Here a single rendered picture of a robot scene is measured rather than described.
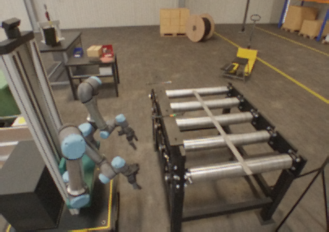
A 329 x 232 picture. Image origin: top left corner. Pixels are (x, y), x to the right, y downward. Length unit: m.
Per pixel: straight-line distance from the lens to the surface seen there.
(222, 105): 2.24
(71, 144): 1.09
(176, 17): 8.95
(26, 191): 1.69
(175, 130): 1.34
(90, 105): 1.62
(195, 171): 1.44
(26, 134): 3.02
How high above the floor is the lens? 2.02
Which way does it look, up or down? 33 degrees down
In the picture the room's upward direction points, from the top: straight up
